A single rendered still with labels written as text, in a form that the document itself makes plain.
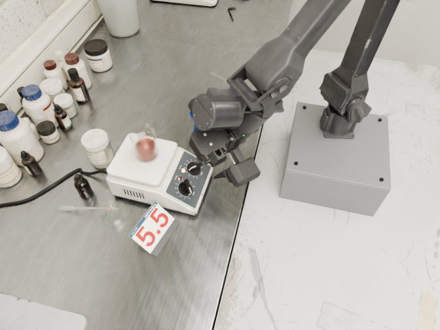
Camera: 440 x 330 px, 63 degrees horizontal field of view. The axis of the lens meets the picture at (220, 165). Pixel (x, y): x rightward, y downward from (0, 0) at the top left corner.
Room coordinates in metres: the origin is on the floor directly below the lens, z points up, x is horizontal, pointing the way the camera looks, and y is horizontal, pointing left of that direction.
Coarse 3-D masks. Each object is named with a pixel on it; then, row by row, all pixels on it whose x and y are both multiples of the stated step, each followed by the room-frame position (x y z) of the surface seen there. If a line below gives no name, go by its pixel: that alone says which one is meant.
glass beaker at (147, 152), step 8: (136, 128) 0.51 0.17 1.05; (144, 128) 0.52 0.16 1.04; (152, 128) 0.51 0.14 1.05; (136, 136) 0.51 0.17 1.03; (144, 136) 0.52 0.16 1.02; (152, 136) 0.51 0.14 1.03; (136, 144) 0.47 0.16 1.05; (144, 144) 0.47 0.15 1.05; (152, 144) 0.48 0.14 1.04; (136, 152) 0.47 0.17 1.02; (144, 152) 0.47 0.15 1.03; (152, 152) 0.47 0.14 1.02; (144, 160) 0.47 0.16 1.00; (152, 160) 0.47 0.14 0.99
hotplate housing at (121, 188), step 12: (180, 156) 0.50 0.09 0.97; (168, 168) 0.47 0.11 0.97; (108, 180) 0.44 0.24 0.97; (120, 180) 0.44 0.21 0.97; (168, 180) 0.44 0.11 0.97; (120, 192) 0.43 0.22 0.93; (132, 192) 0.43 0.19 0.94; (144, 192) 0.42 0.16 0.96; (156, 192) 0.41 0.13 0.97; (204, 192) 0.44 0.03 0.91; (168, 204) 0.40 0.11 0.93; (180, 204) 0.40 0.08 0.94
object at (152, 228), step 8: (160, 208) 0.40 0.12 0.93; (152, 216) 0.37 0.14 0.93; (160, 216) 0.38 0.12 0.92; (168, 216) 0.39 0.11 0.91; (144, 224) 0.36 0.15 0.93; (152, 224) 0.36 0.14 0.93; (160, 224) 0.37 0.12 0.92; (136, 232) 0.34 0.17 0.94; (144, 232) 0.34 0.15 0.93; (152, 232) 0.34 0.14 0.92; (160, 232) 0.35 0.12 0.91; (144, 240) 0.33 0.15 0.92; (152, 240) 0.33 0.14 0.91
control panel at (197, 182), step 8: (184, 152) 0.52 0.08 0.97; (184, 160) 0.50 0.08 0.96; (192, 160) 0.51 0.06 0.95; (176, 168) 0.47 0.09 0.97; (184, 168) 0.48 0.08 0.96; (200, 168) 0.49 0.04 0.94; (208, 168) 0.50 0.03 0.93; (176, 176) 0.45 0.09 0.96; (184, 176) 0.46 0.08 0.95; (192, 176) 0.47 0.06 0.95; (200, 176) 0.47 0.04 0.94; (176, 184) 0.44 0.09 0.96; (192, 184) 0.45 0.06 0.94; (200, 184) 0.45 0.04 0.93; (168, 192) 0.41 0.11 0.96; (176, 192) 0.42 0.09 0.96; (192, 192) 0.43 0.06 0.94; (200, 192) 0.43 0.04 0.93; (184, 200) 0.41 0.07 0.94; (192, 200) 0.41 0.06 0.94
